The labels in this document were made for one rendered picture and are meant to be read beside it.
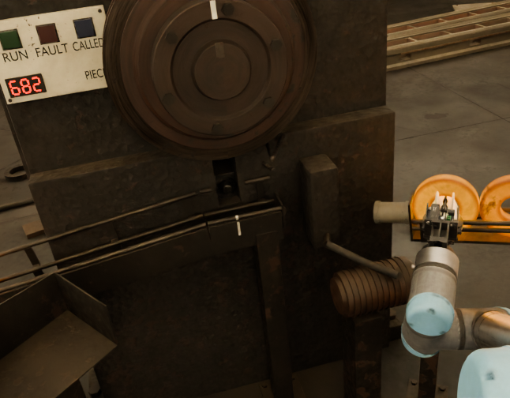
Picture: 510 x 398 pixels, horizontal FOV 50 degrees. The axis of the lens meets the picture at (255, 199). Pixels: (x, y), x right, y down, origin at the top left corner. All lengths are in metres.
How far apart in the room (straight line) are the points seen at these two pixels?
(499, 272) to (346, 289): 1.08
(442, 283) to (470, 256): 1.29
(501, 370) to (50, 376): 0.89
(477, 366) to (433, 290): 0.46
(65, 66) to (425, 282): 0.92
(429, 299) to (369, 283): 0.33
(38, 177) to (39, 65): 0.28
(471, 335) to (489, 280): 1.08
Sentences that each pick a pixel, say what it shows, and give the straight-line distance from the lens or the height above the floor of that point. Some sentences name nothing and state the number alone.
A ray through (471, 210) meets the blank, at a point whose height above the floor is 0.71.
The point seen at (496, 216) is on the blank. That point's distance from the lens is 1.41.
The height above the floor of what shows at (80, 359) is 0.60.
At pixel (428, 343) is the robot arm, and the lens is 1.26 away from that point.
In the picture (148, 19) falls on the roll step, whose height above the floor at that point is 1.23.
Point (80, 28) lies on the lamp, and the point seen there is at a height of 1.20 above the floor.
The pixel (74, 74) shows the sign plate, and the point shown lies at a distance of 1.35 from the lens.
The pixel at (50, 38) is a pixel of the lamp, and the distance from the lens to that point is 1.33.
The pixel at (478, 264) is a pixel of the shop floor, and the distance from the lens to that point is 2.42.
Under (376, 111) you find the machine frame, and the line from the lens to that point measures 1.53.
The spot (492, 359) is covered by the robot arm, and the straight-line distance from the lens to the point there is 0.71.
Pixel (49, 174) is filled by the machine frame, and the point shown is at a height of 0.87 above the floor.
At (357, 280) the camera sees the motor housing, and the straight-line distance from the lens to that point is 1.44.
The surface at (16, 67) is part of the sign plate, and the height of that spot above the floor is 1.14.
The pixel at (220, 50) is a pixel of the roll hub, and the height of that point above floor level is 1.16.
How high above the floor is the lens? 1.44
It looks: 30 degrees down
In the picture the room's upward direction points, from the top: 7 degrees counter-clockwise
